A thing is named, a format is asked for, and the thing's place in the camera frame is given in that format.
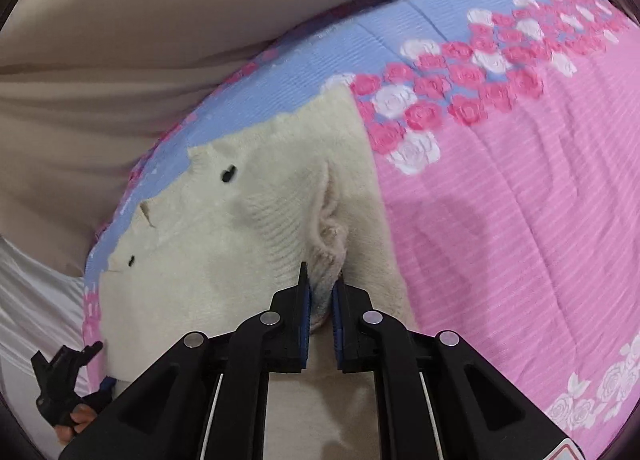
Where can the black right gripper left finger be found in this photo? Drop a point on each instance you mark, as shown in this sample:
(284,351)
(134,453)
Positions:
(205,398)

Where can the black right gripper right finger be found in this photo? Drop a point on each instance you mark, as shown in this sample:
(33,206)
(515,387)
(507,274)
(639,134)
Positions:
(437,397)

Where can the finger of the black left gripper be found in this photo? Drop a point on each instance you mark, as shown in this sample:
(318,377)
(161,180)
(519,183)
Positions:
(57,379)
(102,389)

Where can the cream knit sweater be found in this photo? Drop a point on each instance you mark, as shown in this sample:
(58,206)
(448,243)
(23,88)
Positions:
(211,249)

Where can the person's left hand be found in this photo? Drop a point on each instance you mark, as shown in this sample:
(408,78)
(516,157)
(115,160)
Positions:
(82,416)

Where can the white satin curtain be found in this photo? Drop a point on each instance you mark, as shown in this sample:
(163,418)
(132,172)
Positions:
(41,309)

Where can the pink blue floral bedsheet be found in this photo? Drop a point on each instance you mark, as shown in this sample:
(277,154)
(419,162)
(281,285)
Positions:
(505,139)

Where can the beige curtain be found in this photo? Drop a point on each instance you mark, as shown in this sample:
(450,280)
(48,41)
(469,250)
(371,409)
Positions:
(88,86)

